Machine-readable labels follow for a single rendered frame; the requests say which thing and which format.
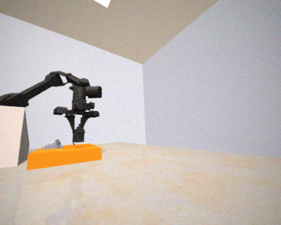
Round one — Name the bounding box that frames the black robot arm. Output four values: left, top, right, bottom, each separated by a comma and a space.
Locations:
0, 70, 102, 111

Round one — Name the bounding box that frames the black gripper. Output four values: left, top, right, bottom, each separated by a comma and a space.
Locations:
53, 97, 99, 132

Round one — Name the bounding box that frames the orange flat deck plate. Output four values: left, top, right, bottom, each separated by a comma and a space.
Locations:
26, 139, 102, 170

